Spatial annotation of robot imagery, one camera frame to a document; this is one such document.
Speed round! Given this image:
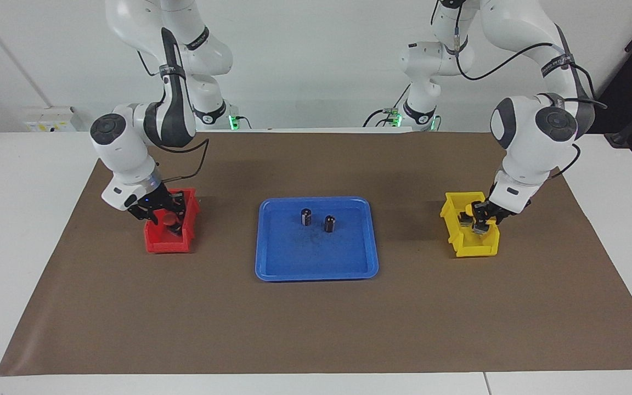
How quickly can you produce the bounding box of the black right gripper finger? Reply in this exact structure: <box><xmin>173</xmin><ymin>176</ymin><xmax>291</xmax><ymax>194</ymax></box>
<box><xmin>158</xmin><ymin>189</ymin><xmax>188</xmax><ymax>218</ymax></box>
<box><xmin>128</xmin><ymin>196</ymin><xmax>166</xmax><ymax>226</ymax></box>

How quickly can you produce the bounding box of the red push button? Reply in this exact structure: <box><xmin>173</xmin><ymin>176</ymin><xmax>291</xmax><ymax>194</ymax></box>
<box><xmin>161</xmin><ymin>211</ymin><xmax>185</xmax><ymax>238</ymax></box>

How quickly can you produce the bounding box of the red plastic bin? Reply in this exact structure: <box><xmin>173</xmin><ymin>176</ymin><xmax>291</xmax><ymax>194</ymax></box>
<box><xmin>144</xmin><ymin>188</ymin><xmax>200</xmax><ymax>254</ymax></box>

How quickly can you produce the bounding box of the yellow plastic bin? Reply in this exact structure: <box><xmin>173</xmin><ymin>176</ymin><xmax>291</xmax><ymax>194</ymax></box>
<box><xmin>440</xmin><ymin>191</ymin><xmax>500</xmax><ymax>258</ymax></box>

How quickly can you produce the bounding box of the white power strip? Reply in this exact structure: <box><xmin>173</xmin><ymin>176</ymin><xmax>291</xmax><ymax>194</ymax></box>
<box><xmin>24</xmin><ymin>106</ymin><xmax>79</xmax><ymax>133</ymax></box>

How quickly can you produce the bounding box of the blue plastic tray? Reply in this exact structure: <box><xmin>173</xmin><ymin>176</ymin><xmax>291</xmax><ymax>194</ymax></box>
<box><xmin>255</xmin><ymin>196</ymin><xmax>380</xmax><ymax>282</ymax></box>

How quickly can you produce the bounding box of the black panel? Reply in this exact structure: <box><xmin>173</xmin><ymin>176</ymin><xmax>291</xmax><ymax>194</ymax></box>
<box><xmin>568</xmin><ymin>0</ymin><xmax>632</xmax><ymax>161</ymax></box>

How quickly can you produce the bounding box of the brown table mat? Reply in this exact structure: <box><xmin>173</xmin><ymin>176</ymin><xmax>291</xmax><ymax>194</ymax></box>
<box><xmin>0</xmin><ymin>131</ymin><xmax>632</xmax><ymax>377</ymax></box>

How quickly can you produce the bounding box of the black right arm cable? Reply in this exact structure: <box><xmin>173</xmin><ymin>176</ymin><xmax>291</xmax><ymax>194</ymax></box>
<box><xmin>135</xmin><ymin>47</ymin><xmax>210</xmax><ymax>184</ymax></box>

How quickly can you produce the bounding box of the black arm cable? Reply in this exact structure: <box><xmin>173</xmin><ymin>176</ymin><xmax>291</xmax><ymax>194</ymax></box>
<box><xmin>135</xmin><ymin>47</ymin><xmax>210</xmax><ymax>184</ymax></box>
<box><xmin>431</xmin><ymin>0</ymin><xmax>607</xmax><ymax>179</ymax></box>

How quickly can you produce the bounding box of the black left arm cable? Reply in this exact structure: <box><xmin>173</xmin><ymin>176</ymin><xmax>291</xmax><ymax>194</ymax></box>
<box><xmin>431</xmin><ymin>0</ymin><xmax>607</xmax><ymax>179</ymax></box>

